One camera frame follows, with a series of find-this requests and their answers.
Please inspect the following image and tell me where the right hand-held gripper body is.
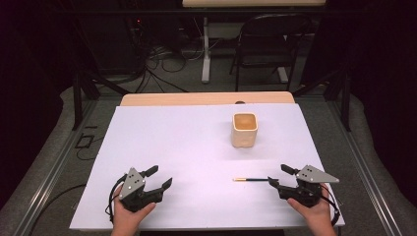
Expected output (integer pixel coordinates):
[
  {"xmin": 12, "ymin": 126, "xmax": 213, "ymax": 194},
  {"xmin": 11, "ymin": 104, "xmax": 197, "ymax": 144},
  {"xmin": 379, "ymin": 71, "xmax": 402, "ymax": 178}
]
[{"xmin": 277, "ymin": 164, "xmax": 340, "ymax": 208}]

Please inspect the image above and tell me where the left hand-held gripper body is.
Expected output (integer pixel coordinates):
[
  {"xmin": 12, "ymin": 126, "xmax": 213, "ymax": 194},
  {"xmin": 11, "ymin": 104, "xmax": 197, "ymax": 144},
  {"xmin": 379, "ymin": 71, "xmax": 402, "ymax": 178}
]
[{"xmin": 118, "ymin": 166, "xmax": 164, "ymax": 213}]

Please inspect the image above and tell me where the beige square cup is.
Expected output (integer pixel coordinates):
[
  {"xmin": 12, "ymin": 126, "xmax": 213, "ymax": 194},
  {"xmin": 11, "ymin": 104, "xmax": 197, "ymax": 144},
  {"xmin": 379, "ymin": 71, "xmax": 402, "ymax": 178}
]
[{"xmin": 231, "ymin": 112, "xmax": 260, "ymax": 149}]

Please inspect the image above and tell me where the person's left hand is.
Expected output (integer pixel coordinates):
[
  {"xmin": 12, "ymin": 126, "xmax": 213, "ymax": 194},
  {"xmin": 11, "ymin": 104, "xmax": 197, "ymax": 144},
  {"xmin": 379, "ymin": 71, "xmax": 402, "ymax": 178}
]
[{"xmin": 111, "ymin": 185, "xmax": 157, "ymax": 232}]

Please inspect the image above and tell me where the person's right hand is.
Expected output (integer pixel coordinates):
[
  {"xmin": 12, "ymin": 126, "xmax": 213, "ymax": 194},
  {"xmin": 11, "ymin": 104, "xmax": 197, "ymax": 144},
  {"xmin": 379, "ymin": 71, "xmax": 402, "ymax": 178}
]
[{"xmin": 287, "ymin": 184, "xmax": 336, "ymax": 232}]

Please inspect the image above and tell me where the white board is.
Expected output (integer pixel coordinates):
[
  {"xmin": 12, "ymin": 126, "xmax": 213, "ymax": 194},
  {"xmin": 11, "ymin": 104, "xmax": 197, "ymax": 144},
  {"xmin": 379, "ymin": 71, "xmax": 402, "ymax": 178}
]
[{"xmin": 69, "ymin": 102, "xmax": 346, "ymax": 231}]

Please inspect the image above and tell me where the light wooden table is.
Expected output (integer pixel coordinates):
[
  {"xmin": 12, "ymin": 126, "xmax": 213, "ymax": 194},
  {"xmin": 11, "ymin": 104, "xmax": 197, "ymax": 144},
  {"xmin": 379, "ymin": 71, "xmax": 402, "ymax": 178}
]
[{"xmin": 119, "ymin": 90, "xmax": 296, "ymax": 107}]

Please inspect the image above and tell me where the black metal stand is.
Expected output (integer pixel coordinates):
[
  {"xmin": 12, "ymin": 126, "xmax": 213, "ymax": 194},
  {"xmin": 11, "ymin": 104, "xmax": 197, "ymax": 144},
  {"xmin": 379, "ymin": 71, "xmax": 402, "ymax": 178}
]
[
  {"xmin": 71, "ymin": 69, "xmax": 131, "ymax": 132},
  {"xmin": 292, "ymin": 68, "xmax": 352, "ymax": 133}
]

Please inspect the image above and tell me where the white desk leg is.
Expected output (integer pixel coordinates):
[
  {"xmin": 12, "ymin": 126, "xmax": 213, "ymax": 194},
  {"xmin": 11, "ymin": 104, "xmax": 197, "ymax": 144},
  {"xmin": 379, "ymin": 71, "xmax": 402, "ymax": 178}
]
[
  {"xmin": 200, "ymin": 17, "xmax": 211, "ymax": 85},
  {"xmin": 276, "ymin": 66, "xmax": 290, "ymax": 85}
]

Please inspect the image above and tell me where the black folding chair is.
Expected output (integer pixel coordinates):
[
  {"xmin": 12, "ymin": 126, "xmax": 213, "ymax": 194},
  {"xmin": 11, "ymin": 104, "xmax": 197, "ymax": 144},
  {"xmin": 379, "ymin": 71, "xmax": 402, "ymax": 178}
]
[{"xmin": 228, "ymin": 13, "xmax": 315, "ymax": 93}]

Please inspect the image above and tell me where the dark cabinet with red light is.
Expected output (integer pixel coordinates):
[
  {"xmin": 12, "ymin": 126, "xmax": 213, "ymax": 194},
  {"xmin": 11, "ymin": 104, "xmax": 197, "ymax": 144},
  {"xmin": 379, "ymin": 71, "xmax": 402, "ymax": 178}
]
[{"xmin": 78, "ymin": 14, "xmax": 144, "ymax": 76}]

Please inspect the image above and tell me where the light desk top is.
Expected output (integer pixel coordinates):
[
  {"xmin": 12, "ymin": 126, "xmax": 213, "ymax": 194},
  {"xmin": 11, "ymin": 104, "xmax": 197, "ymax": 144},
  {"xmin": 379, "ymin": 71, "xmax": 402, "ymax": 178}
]
[{"xmin": 181, "ymin": 0, "xmax": 328, "ymax": 9}]

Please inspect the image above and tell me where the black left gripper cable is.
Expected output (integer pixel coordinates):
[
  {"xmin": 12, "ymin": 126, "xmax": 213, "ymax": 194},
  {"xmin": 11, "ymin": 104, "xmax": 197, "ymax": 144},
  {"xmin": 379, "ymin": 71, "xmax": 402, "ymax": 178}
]
[{"xmin": 104, "ymin": 174, "xmax": 128, "ymax": 224}]

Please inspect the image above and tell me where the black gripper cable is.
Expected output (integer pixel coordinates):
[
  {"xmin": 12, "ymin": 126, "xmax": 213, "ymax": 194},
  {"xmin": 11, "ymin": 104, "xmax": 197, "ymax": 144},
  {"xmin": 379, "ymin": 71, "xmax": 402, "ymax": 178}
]
[
  {"xmin": 104, "ymin": 174, "xmax": 128, "ymax": 224},
  {"xmin": 320, "ymin": 186, "xmax": 341, "ymax": 228}
]

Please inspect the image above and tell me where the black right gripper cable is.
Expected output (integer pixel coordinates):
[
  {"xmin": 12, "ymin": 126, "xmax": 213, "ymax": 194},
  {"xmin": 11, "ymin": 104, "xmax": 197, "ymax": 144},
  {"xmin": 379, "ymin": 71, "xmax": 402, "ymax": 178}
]
[{"xmin": 320, "ymin": 186, "xmax": 341, "ymax": 228}]

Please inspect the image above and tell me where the aluminium floor rail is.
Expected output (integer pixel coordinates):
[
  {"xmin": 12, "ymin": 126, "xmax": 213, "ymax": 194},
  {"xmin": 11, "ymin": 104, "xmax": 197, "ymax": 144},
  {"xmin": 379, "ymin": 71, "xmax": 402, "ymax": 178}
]
[
  {"xmin": 327, "ymin": 97, "xmax": 405, "ymax": 236},
  {"xmin": 12, "ymin": 98, "xmax": 98, "ymax": 236}
]

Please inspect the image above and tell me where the black square floor frame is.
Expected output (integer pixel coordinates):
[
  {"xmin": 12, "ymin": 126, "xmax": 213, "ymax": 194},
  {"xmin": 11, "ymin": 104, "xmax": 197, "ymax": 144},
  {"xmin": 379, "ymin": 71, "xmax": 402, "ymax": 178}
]
[{"xmin": 74, "ymin": 133, "xmax": 95, "ymax": 150}]

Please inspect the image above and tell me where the black floor cable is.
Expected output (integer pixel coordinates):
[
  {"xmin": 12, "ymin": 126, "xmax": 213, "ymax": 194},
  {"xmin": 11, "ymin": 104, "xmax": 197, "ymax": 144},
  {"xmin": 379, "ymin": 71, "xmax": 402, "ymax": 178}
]
[{"xmin": 30, "ymin": 183, "xmax": 88, "ymax": 236}]

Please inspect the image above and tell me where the tangle of floor cables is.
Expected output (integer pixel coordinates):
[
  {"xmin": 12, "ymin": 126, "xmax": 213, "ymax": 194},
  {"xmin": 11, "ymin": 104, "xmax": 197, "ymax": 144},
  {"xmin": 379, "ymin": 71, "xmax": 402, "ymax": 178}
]
[{"xmin": 132, "ymin": 43, "xmax": 191, "ymax": 94}]

